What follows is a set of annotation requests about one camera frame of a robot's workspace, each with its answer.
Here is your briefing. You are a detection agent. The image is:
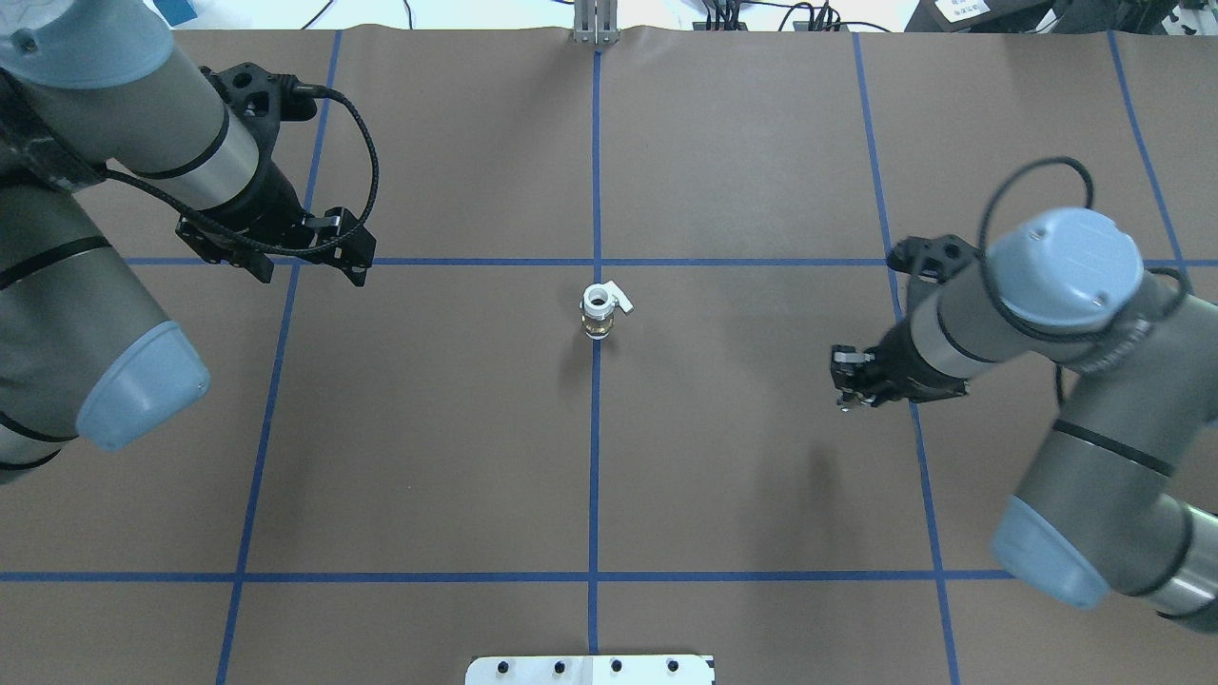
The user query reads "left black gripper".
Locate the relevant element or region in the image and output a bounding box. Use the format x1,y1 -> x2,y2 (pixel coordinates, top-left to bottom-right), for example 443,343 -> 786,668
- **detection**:
177,162 -> 378,286

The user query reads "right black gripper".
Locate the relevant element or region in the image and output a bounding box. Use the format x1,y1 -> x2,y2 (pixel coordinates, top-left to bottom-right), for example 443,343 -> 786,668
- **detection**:
831,323 -> 970,408

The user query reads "white brass PPR valve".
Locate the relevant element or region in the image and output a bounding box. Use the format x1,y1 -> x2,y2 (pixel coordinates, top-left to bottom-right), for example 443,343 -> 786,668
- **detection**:
580,279 -> 635,340

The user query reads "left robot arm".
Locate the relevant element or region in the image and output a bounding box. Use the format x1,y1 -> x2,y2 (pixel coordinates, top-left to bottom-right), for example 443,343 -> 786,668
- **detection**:
1,1 -> 380,484

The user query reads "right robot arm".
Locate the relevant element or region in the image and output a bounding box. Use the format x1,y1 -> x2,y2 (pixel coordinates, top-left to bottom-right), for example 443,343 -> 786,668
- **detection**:
829,207 -> 1216,634

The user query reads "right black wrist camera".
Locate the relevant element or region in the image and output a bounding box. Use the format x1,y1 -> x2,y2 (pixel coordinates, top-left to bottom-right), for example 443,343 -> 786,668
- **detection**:
885,234 -> 980,284

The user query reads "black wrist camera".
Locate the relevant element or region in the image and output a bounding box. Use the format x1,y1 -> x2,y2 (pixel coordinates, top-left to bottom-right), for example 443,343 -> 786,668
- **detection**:
885,234 -> 980,284
200,62 -> 319,147

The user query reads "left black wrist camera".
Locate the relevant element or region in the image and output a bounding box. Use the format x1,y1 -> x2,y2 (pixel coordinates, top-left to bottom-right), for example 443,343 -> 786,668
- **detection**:
200,62 -> 319,147

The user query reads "aluminium frame post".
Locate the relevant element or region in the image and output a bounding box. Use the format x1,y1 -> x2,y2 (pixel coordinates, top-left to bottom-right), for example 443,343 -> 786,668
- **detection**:
568,0 -> 620,48

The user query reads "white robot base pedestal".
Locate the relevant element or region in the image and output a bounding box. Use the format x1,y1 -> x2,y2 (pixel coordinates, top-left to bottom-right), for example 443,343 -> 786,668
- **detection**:
464,655 -> 717,684

